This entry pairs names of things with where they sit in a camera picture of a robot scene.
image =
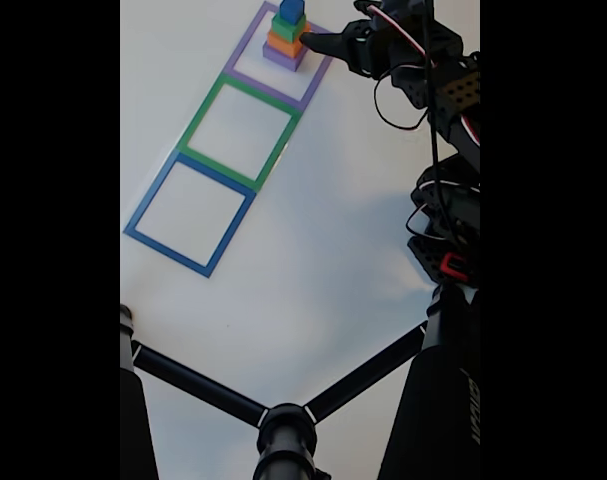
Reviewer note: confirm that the black camera tripod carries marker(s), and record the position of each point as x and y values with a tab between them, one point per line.
433	400

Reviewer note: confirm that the purple block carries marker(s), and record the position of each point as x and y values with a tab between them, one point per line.
280	59

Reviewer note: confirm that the purple square frame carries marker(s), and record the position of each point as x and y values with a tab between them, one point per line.
243	50

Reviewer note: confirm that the green cube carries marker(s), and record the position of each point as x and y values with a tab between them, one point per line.
285	29

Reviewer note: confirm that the blue square frame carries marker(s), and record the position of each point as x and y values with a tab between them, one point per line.
148	200

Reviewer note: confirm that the orange block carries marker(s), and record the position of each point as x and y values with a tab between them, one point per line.
283	46

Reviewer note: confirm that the small blue cube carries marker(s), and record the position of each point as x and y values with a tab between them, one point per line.
290	11

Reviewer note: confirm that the green square frame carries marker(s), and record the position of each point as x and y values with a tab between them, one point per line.
198	115

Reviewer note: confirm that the red black table clamp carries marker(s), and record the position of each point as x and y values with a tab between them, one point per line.
455	265

